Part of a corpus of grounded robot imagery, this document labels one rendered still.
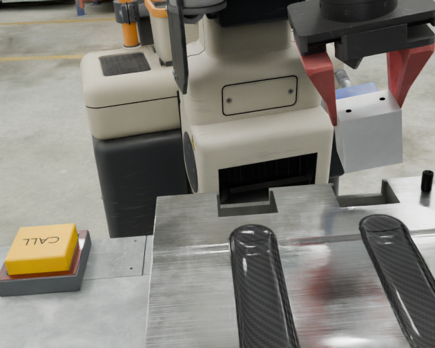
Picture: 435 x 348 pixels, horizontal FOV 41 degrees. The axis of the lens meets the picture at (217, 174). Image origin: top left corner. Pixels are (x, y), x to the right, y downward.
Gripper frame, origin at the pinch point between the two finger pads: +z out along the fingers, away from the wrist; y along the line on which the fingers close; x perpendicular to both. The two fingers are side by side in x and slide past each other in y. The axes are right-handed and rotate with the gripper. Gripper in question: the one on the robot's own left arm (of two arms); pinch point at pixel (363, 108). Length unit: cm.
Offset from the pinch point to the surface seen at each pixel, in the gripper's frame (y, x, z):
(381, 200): 1.2, -0.2, 10.5
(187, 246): -16.5, -7.8, 4.9
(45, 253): -31.8, -0.7, 9.3
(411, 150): 56, 164, 131
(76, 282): -29.2, -2.6, 11.9
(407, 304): -1.0, -15.4, 7.0
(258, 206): -10.4, -0.2, 8.4
